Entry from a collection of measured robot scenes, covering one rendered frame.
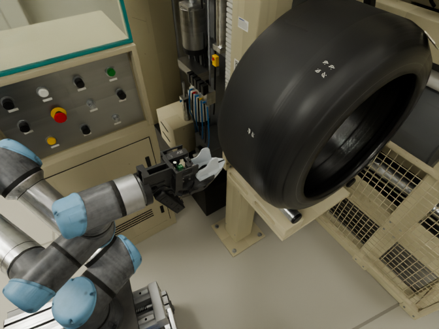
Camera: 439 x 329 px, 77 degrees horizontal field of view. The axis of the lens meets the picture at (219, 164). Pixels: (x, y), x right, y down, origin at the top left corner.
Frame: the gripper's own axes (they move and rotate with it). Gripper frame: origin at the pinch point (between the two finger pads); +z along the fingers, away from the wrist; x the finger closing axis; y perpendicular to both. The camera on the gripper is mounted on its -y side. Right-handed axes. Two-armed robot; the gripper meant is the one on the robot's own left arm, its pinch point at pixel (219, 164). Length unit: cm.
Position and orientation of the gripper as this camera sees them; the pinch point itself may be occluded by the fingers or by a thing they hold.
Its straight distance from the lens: 66.6
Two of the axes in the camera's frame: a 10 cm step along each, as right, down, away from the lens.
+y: 1.2, -7.0, -7.1
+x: -5.6, -6.4, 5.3
